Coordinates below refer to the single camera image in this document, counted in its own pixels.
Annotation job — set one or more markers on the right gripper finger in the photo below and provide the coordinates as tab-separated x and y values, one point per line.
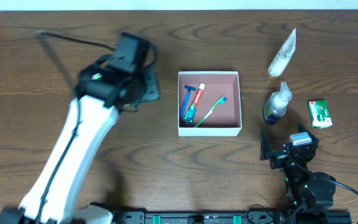
265	149
302	129

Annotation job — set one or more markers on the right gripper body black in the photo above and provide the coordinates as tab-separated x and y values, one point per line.
282	154

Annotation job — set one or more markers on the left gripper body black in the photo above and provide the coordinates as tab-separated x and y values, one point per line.
151	86

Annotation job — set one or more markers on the clear pump soap bottle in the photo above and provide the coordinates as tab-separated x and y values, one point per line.
276	106

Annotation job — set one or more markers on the blue disposable razor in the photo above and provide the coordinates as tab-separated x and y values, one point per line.
185	101

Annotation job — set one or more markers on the green toothbrush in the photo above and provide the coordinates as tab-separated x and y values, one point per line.
221	101

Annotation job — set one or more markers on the Colgate toothpaste tube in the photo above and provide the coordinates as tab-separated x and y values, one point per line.
190	114

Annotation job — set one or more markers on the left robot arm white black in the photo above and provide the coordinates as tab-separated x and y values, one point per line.
93	111

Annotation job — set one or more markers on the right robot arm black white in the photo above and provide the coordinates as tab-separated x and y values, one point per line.
310	194

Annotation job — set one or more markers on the green soap bar pack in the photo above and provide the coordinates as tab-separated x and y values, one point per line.
320	116

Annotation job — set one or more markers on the white box pink interior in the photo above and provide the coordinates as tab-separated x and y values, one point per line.
226	119

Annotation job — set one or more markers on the white lotion tube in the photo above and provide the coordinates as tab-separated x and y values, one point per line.
283	57

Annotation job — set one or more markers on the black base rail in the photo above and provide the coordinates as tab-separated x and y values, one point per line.
249	217

